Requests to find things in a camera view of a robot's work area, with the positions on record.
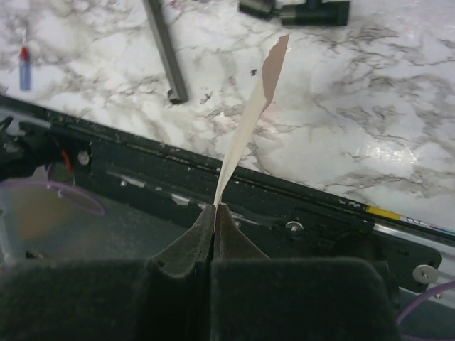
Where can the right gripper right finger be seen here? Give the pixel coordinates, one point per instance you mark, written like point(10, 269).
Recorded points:
point(234, 297)

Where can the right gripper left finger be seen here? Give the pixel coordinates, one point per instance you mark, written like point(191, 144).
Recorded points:
point(179, 298)

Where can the brown paper letter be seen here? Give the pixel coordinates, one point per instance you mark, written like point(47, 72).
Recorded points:
point(260, 99)

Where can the black metal T bar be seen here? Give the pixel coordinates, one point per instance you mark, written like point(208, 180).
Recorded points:
point(178, 93)

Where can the black pipe tee fitting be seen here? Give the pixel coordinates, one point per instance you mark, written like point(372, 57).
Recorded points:
point(308, 13)

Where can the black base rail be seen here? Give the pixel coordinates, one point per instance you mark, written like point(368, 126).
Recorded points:
point(175, 184)

